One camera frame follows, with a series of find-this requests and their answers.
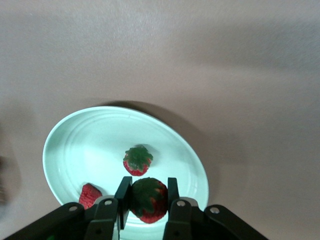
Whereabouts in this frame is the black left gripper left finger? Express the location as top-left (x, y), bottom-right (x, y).
top-left (4, 176), bottom-right (133, 240)

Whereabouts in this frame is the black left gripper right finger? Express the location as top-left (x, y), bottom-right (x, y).
top-left (162, 177), bottom-right (270, 240)

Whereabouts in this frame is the light green round plate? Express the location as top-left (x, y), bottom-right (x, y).
top-left (42, 106), bottom-right (210, 240)

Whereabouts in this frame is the red strawberry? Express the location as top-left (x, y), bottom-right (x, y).
top-left (78, 183), bottom-right (103, 210)
top-left (122, 145), bottom-right (154, 177)
top-left (129, 176), bottom-right (169, 224)

